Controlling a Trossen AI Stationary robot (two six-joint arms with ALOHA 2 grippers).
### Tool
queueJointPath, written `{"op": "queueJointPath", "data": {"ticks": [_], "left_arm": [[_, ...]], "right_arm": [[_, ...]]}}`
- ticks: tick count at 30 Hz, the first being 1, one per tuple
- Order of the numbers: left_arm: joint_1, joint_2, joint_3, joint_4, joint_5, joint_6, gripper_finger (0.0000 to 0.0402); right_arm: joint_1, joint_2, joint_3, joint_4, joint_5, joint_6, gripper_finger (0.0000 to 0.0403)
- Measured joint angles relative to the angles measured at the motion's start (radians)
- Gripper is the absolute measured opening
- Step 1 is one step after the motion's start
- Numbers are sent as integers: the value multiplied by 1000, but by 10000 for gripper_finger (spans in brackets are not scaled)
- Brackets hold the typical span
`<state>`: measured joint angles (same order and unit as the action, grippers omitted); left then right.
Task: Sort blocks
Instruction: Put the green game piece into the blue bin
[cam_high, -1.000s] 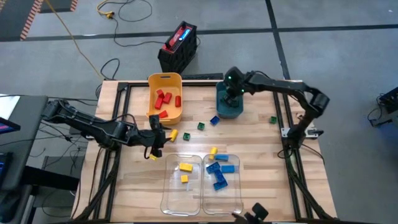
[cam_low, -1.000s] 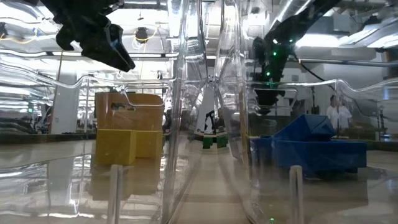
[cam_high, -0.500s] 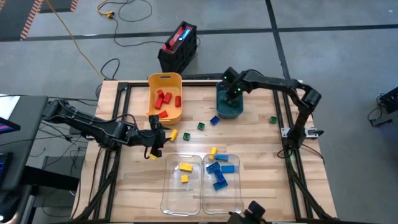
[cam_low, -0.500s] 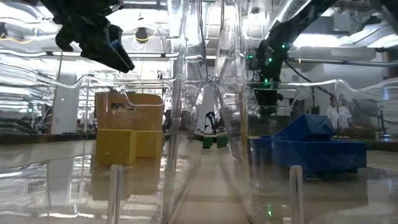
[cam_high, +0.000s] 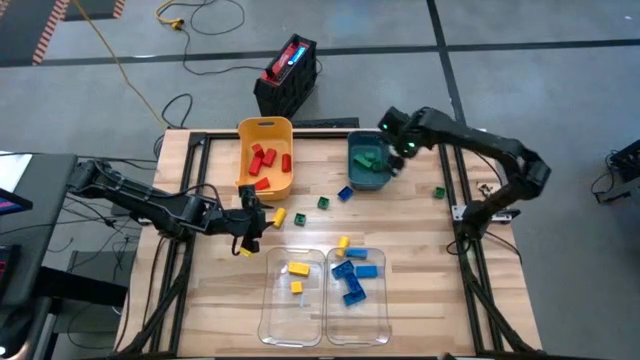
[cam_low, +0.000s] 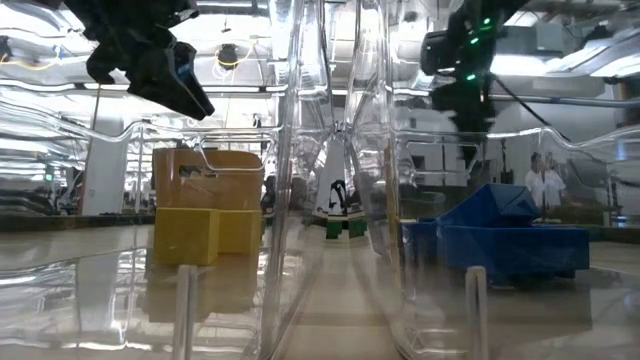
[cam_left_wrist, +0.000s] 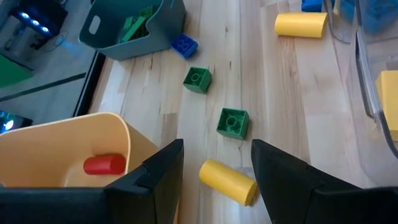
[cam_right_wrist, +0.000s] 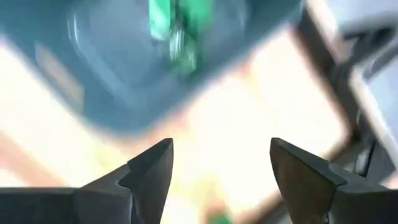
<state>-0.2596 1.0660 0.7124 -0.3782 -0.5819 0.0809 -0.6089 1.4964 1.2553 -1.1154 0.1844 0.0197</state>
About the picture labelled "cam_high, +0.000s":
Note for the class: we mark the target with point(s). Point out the small yellow cube block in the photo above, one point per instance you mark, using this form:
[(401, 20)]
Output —
[(296, 287)]

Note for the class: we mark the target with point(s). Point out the grey desk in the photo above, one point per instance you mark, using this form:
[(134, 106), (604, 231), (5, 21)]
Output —
[(45, 225)]

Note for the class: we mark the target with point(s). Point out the black tablet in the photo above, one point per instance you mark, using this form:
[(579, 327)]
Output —
[(7, 272), (12, 204)]

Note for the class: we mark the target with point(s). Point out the red cylinder block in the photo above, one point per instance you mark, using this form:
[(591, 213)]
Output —
[(286, 162)]

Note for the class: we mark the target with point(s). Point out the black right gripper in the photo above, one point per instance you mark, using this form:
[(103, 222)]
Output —
[(405, 135)]

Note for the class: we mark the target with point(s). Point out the yellow plastic bin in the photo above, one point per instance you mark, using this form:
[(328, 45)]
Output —
[(275, 190)]

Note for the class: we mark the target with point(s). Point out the red power unit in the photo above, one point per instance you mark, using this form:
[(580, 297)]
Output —
[(281, 65)]

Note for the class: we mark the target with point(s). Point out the blue cylinder block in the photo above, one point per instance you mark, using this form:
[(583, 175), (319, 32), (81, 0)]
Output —
[(366, 271)]

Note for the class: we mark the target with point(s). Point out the black power strip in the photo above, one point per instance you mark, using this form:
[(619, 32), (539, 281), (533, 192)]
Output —
[(325, 123)]

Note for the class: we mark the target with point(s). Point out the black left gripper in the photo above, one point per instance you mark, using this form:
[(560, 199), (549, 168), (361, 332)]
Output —
[(240, 222)]

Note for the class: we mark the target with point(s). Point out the red brick block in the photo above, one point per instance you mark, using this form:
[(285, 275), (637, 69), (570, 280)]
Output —
[(255, 166), (270, 157), (262, 183)]

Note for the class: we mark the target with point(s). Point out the yellow brick block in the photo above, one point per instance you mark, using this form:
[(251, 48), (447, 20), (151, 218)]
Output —
[(298, 269)]

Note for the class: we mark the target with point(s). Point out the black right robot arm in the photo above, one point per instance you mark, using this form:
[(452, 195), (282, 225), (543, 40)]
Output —
[(480, 140)]

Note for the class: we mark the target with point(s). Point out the white arm base bracket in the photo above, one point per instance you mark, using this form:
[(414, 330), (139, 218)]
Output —
[(500, 214)]

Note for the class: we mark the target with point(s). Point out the teal plastic bin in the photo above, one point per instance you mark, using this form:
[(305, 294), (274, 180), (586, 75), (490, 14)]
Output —
[(367, 181)]

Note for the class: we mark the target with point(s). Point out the white paper sheet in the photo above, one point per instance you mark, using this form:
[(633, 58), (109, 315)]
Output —
[(12, 172)]

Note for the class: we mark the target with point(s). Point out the red arch block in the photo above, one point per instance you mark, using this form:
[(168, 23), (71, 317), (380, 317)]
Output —
[(257, 149)]

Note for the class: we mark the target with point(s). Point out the blue brick block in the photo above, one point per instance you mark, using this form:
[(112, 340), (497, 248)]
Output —
[(343, 269), (356, 253), (354, 298), (353, 284)]

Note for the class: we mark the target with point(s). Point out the clear plastic bin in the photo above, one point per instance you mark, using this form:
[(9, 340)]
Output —
[(290, 325), (357, 327)]

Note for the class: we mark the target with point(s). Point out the green brick block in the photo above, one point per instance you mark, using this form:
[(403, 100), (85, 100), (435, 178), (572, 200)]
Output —
[(362, 160), (370, 154)]

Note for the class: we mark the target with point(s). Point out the small green square block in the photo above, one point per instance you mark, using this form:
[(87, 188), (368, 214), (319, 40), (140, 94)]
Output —
[(439, 192), (300, 219), (379, 165), (323, 202)]

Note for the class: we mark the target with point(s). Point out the black mat orange striped edge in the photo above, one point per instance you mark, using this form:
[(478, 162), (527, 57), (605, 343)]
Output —
[(95, 7), (25, 30)]

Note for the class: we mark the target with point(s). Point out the yellow cylinder block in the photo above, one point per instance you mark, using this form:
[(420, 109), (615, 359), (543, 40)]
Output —
[(342, 245), (280, 217)]

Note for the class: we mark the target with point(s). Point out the black plastic crate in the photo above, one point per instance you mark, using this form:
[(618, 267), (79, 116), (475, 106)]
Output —
[(285, 95)]

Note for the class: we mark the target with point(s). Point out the small blue square block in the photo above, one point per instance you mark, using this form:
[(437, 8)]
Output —
[(345, 193)]

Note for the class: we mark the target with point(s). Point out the black floor box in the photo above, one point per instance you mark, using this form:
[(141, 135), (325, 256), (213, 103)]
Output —
[(85, 287)]

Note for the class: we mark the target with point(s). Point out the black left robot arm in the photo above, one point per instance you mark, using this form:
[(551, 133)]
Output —
[(145, 199)]

